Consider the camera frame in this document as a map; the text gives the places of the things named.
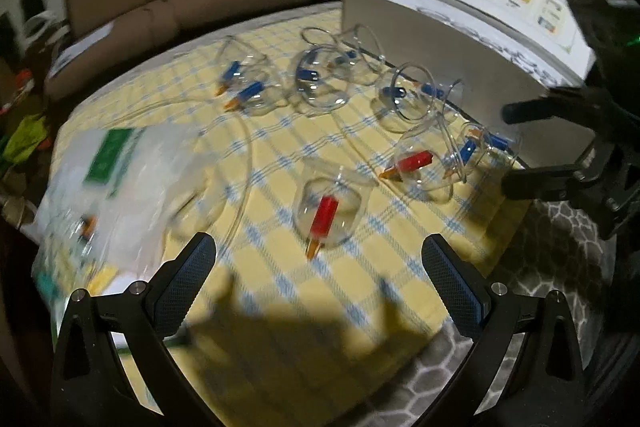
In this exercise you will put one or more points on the green cloth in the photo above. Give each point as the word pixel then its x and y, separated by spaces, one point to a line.
pixel 22 139

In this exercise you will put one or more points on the small cupping cup blue valve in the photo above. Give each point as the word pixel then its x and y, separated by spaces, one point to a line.
pixel 437 91

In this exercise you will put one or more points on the white paper sheet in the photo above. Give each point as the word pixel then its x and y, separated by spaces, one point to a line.
pixel 80 49

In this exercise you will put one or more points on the clear plastic tube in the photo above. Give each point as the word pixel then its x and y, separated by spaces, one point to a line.
pixel 246 157

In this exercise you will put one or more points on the small cup orange valve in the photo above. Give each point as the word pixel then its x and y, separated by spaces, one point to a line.
pixel 86 229

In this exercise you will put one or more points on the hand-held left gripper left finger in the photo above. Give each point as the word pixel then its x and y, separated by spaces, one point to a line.
pixel 189 279

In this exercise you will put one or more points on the yellow plaid tablecloth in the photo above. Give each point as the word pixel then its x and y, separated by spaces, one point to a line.
pixel 280 297

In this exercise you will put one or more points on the clear cupping cup blue valve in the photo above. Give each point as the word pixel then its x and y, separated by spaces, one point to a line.
pixel 312 77
pixel 231 69
pixel 250 93
pixel 400 99
pixel 472 149
pixel 357 54

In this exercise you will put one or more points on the grey cardboard box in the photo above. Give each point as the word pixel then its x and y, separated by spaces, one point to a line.
pixel 450 47

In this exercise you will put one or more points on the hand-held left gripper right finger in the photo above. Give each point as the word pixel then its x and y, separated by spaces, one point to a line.
pixel 450 279

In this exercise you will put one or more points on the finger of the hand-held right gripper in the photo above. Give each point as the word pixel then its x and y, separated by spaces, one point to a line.
pixel 540 107
pixel 540 182

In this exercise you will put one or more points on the clear cupping cup red valve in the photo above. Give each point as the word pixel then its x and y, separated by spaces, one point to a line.
pixel 325 212
pixel 415 163

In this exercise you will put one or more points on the clear plastic bag green label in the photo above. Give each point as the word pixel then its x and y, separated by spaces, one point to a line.
pixel 130 187

